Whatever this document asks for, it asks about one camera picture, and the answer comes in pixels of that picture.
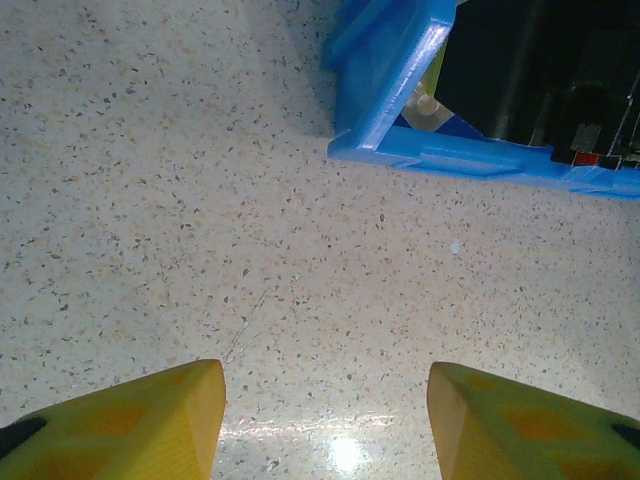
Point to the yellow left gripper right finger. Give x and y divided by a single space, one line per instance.
525 435

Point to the white lego brick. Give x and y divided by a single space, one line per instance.
425 107

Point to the blue plastic storage bin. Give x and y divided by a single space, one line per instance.
380 100
600 182

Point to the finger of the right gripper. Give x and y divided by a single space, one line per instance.
439 70

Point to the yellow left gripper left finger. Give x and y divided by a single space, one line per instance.
125 430

